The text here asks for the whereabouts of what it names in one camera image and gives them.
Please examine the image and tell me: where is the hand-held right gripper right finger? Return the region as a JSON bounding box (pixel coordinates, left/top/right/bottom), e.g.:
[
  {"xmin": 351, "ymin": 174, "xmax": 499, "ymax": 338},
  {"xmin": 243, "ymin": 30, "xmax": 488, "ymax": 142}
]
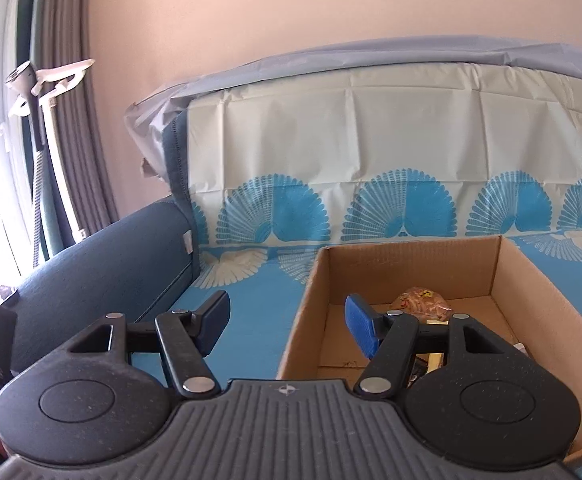
[{"xmin": 346, "ymin": 295, "xmax": 527, "ymax": 401}]

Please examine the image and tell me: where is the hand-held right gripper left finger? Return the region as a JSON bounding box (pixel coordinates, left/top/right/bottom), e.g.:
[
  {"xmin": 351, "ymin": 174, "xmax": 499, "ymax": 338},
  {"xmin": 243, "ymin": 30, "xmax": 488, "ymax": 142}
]
[{"xmin": 67, "ymin": 290, "xmax": 232, "ymax": 401}]

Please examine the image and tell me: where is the clear cracker packet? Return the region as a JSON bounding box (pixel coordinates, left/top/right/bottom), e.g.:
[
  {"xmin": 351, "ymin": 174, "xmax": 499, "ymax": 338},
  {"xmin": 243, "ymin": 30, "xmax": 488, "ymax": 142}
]
[{"xmin": 390, "ymin": 286, "xmax": 452, "ymax": 323}]

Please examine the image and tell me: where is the black snack packet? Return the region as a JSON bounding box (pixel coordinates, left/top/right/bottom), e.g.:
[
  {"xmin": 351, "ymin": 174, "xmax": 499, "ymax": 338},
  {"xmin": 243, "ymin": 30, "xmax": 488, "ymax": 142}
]
[{"xmin": 408, "ymin": 353, "xmax": 429, "ymax": 386}]

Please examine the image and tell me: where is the cardboard box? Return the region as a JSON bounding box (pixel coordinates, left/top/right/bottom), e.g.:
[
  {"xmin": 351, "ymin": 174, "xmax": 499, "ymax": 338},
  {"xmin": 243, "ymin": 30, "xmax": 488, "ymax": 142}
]
[{"xmin": 276, "ymin": 234, "xmax": 582, "ymax": 471}]

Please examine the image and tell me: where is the blue fan-print blanket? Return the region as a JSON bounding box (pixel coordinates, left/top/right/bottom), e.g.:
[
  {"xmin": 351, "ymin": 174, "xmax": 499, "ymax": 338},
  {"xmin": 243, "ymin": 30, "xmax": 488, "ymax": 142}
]
[{"xmin": 131, "ymin": 62, "xmax": 582, "ymax": 386}]

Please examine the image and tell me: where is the garment steamer stand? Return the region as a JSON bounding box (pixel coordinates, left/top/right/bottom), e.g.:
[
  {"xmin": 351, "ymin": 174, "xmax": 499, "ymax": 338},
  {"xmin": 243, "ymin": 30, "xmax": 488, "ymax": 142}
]
[{"xmin": 3, "ymin": 58, "xmax": 95, "ymax": 266}]

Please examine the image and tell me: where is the grey-blue plastic cover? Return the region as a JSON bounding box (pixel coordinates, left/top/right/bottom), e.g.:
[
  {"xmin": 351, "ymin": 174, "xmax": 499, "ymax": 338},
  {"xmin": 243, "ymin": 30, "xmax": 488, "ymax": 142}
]
[{"xmin": 123, "ymin": 35, "xmax": 582, "ymax": 181}]

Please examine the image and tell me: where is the grey curtain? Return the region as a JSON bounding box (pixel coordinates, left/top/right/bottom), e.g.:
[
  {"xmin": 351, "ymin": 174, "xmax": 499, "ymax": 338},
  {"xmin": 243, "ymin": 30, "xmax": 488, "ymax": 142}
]
[{"xmin": 31, "ymin": 0, "xmax": 119, "ymax": 256}]

